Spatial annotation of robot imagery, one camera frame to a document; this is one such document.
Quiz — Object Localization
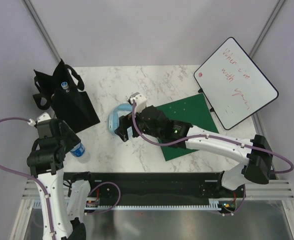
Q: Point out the left aluminium corner post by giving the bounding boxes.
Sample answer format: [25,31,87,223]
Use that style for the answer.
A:
[22,0,61,63]

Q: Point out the right aluminium corner post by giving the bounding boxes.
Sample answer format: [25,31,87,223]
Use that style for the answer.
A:
[248,0,287,59]

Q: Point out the purple cable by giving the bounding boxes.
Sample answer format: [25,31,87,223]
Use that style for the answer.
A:
[131,101,294,174]
[0,116,57,238]

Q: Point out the green binder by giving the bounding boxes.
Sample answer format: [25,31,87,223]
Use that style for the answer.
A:
[155,93,220,163]

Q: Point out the white whiteboard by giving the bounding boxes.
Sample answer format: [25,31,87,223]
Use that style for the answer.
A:
[193,37,279,130]

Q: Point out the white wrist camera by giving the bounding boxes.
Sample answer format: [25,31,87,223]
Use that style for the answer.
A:
[128,92,147,113]
[28,112,52,128]

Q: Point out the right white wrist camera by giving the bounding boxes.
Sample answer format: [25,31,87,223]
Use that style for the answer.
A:
[128,92,147,113]

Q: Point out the black canvas bag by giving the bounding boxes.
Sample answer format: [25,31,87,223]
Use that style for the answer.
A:
[32,60,100,133]

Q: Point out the white cable duct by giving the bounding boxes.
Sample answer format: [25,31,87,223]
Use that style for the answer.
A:
[33,197,240,210]

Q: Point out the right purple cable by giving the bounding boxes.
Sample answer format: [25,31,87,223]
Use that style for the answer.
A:
[131,101,294,174]

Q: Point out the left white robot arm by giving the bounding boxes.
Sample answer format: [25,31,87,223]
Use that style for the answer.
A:
[26,118,97,240]

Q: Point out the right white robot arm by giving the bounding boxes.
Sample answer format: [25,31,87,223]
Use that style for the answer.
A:
[108,104,273,197]

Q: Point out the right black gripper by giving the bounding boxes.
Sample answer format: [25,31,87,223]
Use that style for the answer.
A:
[114,110,163,142]

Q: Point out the aluminium corner post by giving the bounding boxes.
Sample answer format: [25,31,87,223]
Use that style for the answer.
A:
[248,0,287,59]
[22,0,61,63]

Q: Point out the light blue headphones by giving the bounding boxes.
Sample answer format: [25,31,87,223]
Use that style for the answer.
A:
[108,103,132,135]

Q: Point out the plastic water bottle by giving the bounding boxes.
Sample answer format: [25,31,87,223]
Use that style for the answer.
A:
[70,142,91,164]
[60,81,70,93]

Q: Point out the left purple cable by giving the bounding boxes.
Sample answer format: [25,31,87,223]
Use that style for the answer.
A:
[0,116,57,238]

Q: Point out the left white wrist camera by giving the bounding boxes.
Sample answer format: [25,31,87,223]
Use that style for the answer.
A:
[28,112,52,128]

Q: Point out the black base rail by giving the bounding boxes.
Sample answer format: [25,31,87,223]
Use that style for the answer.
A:
[63,172,244,206]

